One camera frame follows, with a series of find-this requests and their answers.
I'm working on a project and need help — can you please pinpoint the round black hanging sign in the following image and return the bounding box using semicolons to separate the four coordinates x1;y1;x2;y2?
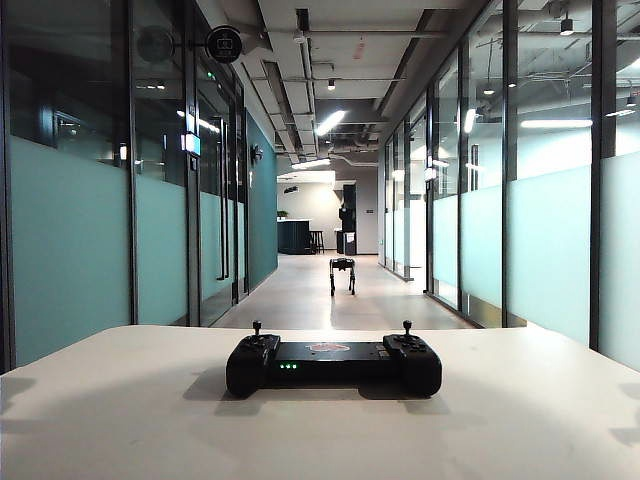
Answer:
205;24;244;63

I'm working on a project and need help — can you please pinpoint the black quadruped robot dog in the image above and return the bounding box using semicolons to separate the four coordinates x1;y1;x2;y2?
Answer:
328;257;357;297

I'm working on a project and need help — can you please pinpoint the dark bar counter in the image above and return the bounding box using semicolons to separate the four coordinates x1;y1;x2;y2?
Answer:
277;219;312;255

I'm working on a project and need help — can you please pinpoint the long linear ceiling light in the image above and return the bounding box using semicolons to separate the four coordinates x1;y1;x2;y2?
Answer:
314;108;347;137

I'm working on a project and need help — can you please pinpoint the long black door handle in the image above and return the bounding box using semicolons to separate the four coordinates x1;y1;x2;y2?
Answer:
214;115;231;281

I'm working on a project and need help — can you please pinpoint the black remote control with sticker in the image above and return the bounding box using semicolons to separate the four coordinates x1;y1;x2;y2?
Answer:
225;319;443;400

